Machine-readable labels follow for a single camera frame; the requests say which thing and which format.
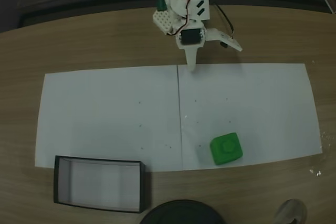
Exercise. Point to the green cube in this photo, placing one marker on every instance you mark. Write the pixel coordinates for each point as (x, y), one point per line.
(226, 149)

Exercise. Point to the person's shoe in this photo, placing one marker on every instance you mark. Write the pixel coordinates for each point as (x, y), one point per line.
(291, 212)

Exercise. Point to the white wrist camera mount plate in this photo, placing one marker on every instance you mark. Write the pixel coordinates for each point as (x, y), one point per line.
(225, 40)

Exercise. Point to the green clamp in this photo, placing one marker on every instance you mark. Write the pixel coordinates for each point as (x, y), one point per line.
(161, 2)

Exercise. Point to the white perforated base plate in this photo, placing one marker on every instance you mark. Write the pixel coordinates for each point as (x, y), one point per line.
(162, 20)

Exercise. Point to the black round object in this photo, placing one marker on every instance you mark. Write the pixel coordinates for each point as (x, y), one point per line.
(181, 213)

